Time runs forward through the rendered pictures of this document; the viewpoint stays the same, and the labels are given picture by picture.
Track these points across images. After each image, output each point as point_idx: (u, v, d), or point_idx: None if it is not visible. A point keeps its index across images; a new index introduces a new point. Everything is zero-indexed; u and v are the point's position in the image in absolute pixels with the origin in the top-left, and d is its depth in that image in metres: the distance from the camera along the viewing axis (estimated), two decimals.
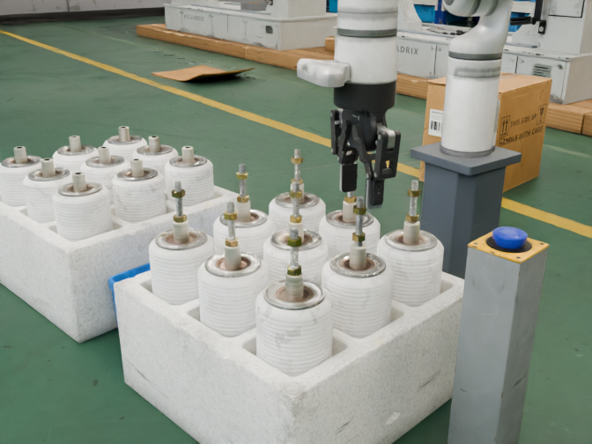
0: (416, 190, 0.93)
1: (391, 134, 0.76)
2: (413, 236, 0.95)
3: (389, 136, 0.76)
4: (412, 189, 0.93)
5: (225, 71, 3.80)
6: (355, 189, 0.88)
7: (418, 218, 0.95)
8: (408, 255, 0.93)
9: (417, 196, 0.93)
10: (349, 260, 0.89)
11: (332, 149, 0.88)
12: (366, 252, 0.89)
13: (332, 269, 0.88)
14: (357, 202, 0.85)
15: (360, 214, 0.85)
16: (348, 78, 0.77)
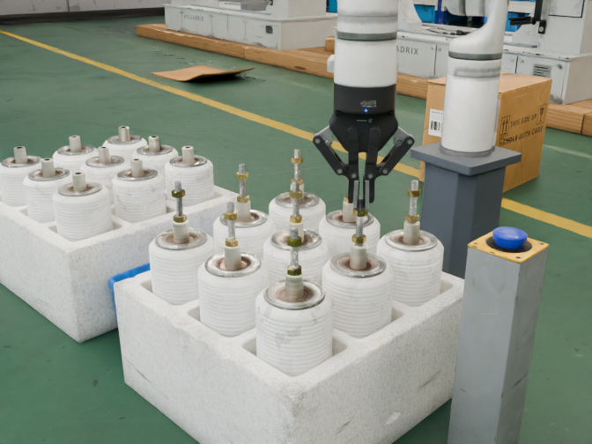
0: (416, 190, 0.93)
1: (313, 137, 0.83)
2: (413, 236, 0.95)
3: (313, 139, 0.83)
4: (412, 189, 0.93)
5: (225, 71, 3.80)
6: (363, 207, 0.85)
7: (418, 218, 0.95)
8: (408, 255, 0.93)
9: (417, 196, 0.93)
10: (353, 262, 0.88)
11: (383, 163, 0.85)
12: None
13: (351, 276, 0.86)
14: (363, 203, 0.85)
15: (366, 213, 0.87)
16: None
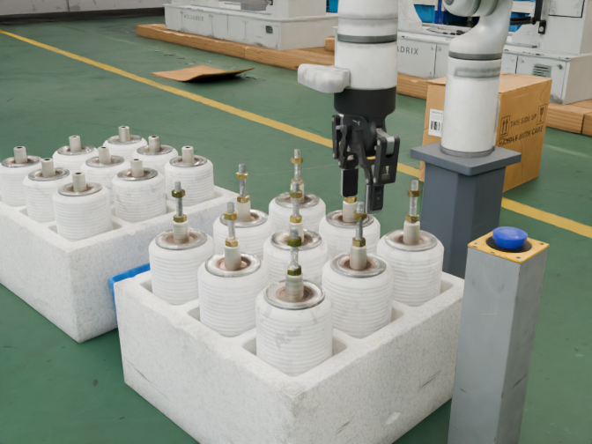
0: (416, 190, 0.93)
1: (390, 139, 0.76)
2: (413, 236, 0.95)
3: (388, 142, 0.76)
4: (412, 189, 0.93)
5: (225, 71, 3.80)
6: (356, 194, 0.89)
7: (418, 218, 0.95)
8: (408, 255, 0.93)
9: (417, 196, 0.93)
10: None
11: (333, 153, 0.88)
12: (360, 255, 0.87)
13: (344, 253, 0.92)
14: (357, 206, 0.86)
15: (355, 218, 0.86)
16: (348, 84, 0.77)
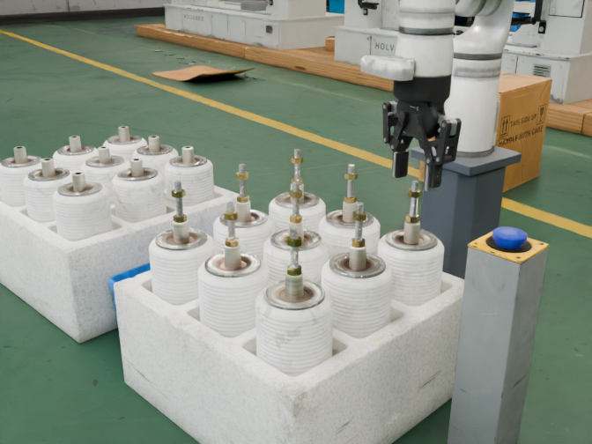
0: (410, 189, 0.94)
1: (454, 122, 0.84)
2: (404, 233, 0.96)
3: (453, 124, 0.84)
4: (413, 188, 0.94)
5: (225, 71, 3.80)
6: (406, 175, 0.96)
7: (410, 221, 0.95)
8: (381, 241, 0.97)
9: (408, 195, 0.94)
10: (365, 259, 0.89)
11: (385, 138, 0.95)
12: (351, 254, 0.88)
13: (376, 256, 0.91)
14: (360, 209, 0.85)
15: (366, 218, 0.86)
16: (412, 72, 0.84)
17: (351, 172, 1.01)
